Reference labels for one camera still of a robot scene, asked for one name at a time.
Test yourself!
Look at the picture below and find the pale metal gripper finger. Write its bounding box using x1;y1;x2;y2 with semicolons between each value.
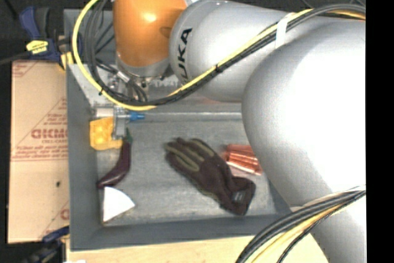
92;108;115;118

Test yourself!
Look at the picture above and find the yellow block with holes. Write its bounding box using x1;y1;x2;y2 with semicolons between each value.
89;116;123;151

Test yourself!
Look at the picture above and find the purple toy eggplant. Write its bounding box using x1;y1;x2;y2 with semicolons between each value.
96;128;134;190

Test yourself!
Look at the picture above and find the brown cardboard board, red print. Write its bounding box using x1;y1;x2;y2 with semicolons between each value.
7;59;70;245

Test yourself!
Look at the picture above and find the white wedge-shaped piece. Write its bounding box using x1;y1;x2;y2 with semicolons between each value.
102;186;136;224

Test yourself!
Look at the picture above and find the dark brown glove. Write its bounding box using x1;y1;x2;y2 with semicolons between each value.
164;137;257;217

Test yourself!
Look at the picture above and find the grey metal bin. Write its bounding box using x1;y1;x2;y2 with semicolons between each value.
63;8;292;252

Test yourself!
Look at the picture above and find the shiny copper-coloured packet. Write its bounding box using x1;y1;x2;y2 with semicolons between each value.
221;144;264;177

